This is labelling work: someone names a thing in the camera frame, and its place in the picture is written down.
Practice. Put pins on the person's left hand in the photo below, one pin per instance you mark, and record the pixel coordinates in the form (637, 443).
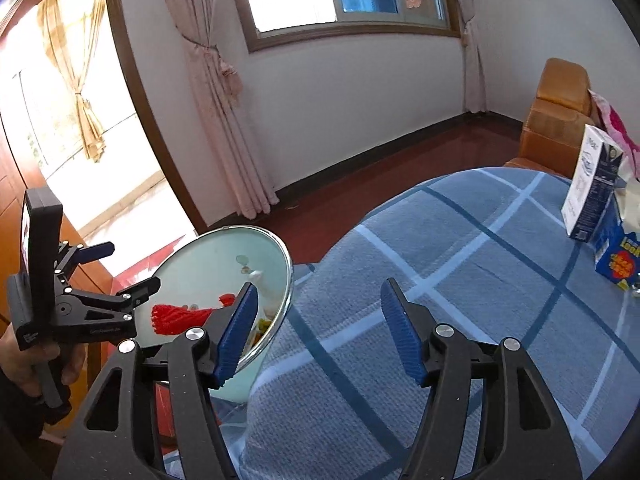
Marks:
(17, 365)

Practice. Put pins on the blue milk carton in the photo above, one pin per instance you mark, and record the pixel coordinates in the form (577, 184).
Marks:
(620, 255)

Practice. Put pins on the brown leather armchair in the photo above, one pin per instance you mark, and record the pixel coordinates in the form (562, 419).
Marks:
(550, 120)

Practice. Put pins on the tall dark blue carton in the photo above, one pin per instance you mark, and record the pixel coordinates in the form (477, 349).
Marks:
(590, 190)

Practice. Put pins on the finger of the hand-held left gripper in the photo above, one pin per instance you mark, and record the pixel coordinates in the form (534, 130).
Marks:
(142, 290)
(97, 252)

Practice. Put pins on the pale green waste bin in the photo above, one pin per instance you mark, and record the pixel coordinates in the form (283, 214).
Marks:
(210, 260)

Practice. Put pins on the narrow pink curtain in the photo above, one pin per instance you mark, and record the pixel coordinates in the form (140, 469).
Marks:
(467, 35)

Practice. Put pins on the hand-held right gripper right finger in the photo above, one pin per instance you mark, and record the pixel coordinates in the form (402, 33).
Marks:
(402, 335)

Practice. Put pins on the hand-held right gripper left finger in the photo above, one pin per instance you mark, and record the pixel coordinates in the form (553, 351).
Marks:
(235, 335)

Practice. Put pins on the red floor mat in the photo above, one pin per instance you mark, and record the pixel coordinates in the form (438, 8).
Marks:
(165, 255)

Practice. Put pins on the person's left forearm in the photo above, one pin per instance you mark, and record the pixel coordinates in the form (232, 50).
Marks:
(15, 410)

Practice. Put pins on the brown door frame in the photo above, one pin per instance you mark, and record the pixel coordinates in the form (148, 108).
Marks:
(135, 85)

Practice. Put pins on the large pink floral pillow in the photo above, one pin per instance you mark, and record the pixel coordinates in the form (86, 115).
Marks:
(617, 125)

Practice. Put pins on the red foam net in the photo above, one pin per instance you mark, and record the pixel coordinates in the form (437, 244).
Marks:
(175, 320)

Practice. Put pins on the wooden door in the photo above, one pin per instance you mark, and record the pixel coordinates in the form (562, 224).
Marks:
(10, 170)

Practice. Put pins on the blue plaid tablecloth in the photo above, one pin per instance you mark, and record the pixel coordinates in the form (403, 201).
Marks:
(450, 260)

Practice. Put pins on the wide pink curtain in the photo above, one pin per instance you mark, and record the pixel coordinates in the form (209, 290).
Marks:
(220, 100)

